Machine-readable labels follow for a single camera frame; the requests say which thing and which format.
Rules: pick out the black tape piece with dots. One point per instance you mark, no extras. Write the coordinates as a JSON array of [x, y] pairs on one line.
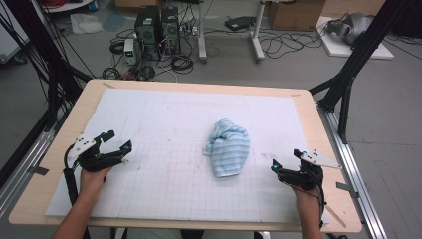
[[347, 188], [39, 170]]

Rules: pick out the person's left hand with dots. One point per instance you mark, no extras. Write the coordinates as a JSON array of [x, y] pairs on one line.
[[93, 181]]

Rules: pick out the black flat device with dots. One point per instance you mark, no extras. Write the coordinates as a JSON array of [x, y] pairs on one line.
[[239, 23]]

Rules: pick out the light blue striped towel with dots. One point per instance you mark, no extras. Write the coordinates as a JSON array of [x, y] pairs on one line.
[[229, 149]]

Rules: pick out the black metal frame stand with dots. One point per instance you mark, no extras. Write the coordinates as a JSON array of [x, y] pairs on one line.
[[351, 63], [49, 66]]

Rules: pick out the clear plastic bag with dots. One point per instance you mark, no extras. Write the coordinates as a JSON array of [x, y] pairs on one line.
[[86, 24]]

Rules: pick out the white floor board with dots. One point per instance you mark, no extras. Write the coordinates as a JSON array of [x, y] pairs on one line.
[[341, 49]]

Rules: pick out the large black computer tower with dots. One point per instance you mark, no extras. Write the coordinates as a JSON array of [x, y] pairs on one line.
[[147, 33]]

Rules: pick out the grey headset device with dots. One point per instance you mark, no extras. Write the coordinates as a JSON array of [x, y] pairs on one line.
[[355, 26]]

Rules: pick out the wide brown cardboard box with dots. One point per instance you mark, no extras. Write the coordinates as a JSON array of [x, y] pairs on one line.
[[351, 7]]

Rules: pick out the white foam mat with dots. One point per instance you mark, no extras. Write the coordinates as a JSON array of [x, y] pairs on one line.
[[166, 116]]

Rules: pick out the person's right hand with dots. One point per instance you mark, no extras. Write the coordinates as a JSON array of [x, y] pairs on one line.
[[305, 195]]

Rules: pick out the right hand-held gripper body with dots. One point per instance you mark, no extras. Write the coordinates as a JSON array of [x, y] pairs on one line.
[[302, 177]]

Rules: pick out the white desk leg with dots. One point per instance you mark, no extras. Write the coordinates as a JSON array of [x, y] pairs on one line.
[[257, 36], [201, 36]]

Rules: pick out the white bench power supply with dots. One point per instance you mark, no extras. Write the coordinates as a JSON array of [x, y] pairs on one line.
[[129, 51]]

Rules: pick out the aluminium rail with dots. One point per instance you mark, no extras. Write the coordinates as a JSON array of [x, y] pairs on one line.
[[351, 172], [30, 159]]

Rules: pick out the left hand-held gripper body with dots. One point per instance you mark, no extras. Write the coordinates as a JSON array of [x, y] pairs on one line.
[[96, 161]]

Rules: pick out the slim black computer tower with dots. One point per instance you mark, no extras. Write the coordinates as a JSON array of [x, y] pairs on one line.
[[170, 31]]

